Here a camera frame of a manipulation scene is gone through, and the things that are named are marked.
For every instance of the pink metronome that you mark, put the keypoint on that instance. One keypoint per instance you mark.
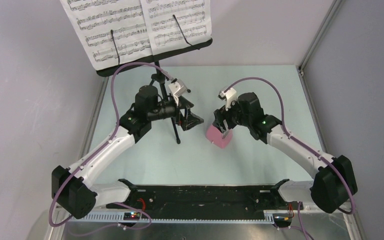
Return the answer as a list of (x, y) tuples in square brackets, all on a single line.
[(217, 138)]

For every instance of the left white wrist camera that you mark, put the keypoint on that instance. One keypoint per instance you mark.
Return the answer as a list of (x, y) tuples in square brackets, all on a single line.
[(177, 88)]

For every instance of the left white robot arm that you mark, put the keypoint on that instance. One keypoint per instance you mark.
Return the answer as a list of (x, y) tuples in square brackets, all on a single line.
[(74, 187)]

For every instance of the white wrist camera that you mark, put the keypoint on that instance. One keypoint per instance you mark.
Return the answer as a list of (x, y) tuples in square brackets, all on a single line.
[(230, 96), (177, 88)]

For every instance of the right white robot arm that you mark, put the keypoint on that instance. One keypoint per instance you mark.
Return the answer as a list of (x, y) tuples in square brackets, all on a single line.
[(332, 178)]

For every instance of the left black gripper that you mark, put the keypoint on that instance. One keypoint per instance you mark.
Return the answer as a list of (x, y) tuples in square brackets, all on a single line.
[(189, 119)]

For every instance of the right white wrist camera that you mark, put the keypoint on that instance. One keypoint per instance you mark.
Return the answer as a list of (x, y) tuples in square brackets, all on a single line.
[(230, 96)]

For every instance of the black perforated music stand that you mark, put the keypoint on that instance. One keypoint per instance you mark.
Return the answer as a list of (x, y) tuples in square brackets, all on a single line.
[(158, 76)]

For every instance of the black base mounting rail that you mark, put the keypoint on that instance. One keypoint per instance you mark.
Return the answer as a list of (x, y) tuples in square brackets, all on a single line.
[(207, 202)]

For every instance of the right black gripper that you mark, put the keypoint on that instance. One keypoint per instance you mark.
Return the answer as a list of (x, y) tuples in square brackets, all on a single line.
[(221, 114)]

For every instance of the white sheet music page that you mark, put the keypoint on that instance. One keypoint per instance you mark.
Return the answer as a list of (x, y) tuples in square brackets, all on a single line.
[(112, 32), (176, 24)]

